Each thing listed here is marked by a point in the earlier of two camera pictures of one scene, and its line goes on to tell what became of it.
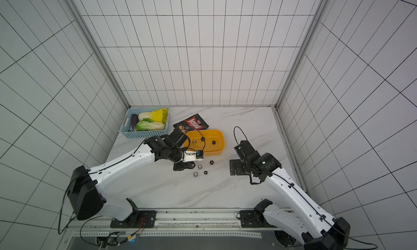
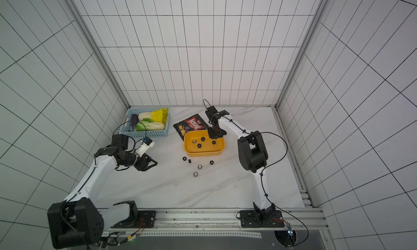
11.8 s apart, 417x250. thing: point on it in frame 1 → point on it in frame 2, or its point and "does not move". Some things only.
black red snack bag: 193,123 does not move
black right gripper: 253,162 → 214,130
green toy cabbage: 148,124 does not move
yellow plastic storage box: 211,141 does not move
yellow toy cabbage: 159,115 does not move
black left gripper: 185,166 → 144,162
